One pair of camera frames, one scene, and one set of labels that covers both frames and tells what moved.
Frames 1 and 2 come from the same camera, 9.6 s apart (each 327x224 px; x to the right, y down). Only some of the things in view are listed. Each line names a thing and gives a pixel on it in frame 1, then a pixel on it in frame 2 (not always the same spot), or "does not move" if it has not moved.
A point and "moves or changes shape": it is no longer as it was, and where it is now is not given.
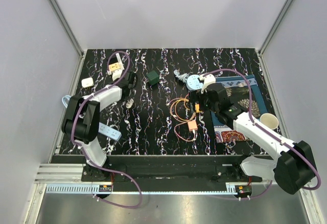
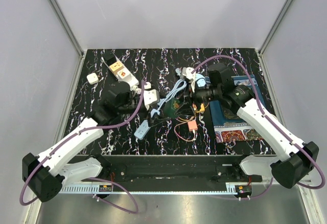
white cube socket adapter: x=116 y=74 moves or changes shape
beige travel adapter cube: x=114 y=67 moves or changes shape
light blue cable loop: x=67 y=96 to x=180 y=85
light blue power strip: x=109 y=131 to x=142 y=130
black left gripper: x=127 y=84 to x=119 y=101
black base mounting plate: x=159 y=169 does not move
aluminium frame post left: x=66 y=28 does not move
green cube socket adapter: x=153 y=77 to x=170 y=107
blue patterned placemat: x=223 y=134 does not move
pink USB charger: x=192 y=125 does not move
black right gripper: x=195 y=96 to x=186 y=108
